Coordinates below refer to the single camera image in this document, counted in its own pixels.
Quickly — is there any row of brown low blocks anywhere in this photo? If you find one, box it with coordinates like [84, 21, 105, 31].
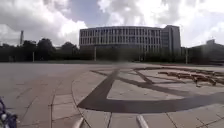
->
[157, 67, 224, 88]

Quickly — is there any tall chimney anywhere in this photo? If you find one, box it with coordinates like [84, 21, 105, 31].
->
[19, 30, 25, 47]

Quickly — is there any robot's own part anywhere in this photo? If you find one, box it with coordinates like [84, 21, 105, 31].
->
[135, 114, 150, 128]
[72, 116, 85, 128]

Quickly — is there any row of dark trees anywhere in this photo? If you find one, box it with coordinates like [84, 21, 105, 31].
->
[0, 37, 224, 65]

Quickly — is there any grey stone slab plaza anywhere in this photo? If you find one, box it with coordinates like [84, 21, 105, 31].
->
[0, 61, 224, 128]

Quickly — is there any large curved pale building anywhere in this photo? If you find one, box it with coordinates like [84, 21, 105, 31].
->
[78, 24, 182, 56]

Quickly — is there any pale pole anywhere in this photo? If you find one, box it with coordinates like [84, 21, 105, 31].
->
[93, 46, 98, 62]
[31, 51, 36, 63]

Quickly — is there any dark low building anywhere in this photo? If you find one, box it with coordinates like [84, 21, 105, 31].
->
[189, 39, 224, 64]

